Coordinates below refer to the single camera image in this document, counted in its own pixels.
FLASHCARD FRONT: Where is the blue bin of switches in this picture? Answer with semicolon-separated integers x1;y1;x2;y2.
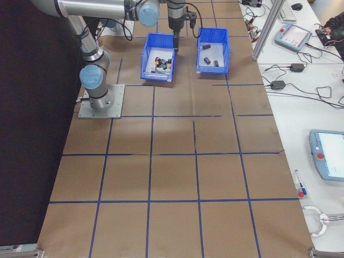
139;32;177;82

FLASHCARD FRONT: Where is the blue bin of capacitors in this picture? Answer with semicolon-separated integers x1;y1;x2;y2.
195;26;231;75

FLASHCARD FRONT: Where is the white keyboard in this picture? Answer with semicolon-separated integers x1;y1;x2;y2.
278;1;298;23

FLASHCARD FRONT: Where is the light blue teach pendant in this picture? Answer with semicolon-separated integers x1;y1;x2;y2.
308;129;344;183
274;23;314;53

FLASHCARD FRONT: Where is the black jacket sleeve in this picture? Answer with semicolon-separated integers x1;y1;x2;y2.
323;10;344;41

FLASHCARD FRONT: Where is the white marker pen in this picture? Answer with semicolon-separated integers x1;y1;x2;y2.
295;169;306;189

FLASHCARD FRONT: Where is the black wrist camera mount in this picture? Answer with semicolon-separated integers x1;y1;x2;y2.
186;10;198;29

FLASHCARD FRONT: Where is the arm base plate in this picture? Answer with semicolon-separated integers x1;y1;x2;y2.
101;19;135;38
77;83;126;119

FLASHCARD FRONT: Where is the aluminium extrusion post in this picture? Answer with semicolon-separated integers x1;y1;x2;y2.
251;0;286;62

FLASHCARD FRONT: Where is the black adapter cable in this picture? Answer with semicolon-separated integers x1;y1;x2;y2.
262;76;344;109
264;63;291;81

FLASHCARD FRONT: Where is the black teach pendant cable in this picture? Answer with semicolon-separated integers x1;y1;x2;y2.
296;42;344;65

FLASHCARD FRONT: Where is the electronics board with wires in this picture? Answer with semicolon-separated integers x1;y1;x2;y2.
313;23;344;49

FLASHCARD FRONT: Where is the black frame cover cloth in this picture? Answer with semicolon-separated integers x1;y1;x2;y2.
0;0;91;247

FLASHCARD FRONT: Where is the silver foil wrapped handle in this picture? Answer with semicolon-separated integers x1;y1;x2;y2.
318;213;344;225

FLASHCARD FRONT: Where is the metal frame bar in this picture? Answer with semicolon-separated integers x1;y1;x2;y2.
0;243;45;258
307;247;344;258

